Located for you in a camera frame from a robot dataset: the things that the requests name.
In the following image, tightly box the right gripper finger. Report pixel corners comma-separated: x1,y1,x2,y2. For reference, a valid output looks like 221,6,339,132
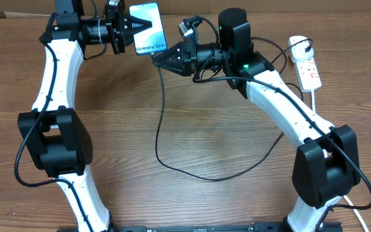
153,43,185,66
161,63,189,77

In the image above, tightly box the Samsung Galaxy smartphone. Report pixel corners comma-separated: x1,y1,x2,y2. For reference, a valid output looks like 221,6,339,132
129,2,167,55

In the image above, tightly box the black USB charging cable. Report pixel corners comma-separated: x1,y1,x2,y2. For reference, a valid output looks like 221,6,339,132
151,36,305,182

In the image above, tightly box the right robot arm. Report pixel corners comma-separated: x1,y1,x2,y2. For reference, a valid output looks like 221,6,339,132
153,8,363,231

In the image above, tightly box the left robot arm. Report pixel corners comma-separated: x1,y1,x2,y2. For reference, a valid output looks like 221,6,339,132
14,1,152,231

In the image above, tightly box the white charger plug adapter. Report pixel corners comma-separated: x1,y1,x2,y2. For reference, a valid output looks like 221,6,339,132
288,35,314,63

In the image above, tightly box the brown cardboard backdrop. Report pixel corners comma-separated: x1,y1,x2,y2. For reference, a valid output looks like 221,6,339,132
0,0,371,18

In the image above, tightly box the white power strip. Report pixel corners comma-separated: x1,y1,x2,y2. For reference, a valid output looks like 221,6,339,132
294,58,321,93

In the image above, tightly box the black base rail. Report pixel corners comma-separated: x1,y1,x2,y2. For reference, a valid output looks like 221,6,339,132
56,224,344,232

